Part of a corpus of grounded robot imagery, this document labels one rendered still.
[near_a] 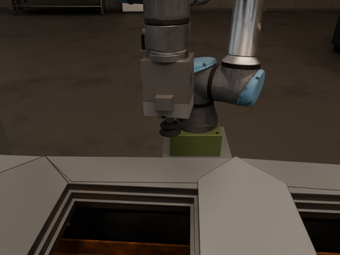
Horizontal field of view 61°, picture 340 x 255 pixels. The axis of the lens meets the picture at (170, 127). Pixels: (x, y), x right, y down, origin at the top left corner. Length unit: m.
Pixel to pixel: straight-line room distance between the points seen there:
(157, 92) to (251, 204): 0.27
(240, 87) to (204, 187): 0.37
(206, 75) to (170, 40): 0.45
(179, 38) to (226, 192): 0.30
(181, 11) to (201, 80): 0.46
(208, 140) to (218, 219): 0.48
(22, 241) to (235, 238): 0.34
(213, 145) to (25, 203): 0.61
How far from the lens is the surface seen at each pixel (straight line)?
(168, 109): 0.50
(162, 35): 0.47
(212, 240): 0.51
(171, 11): 0.47
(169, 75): 0.49
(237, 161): 0.67
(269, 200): 0.59
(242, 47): 0.87
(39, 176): 0.67
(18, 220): 0.59
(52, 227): 0.58
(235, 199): 0.58
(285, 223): 0.56
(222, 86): 0.88
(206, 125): 0.97
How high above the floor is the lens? 1.25
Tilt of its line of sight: 29 degrees down
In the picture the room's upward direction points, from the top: straight up
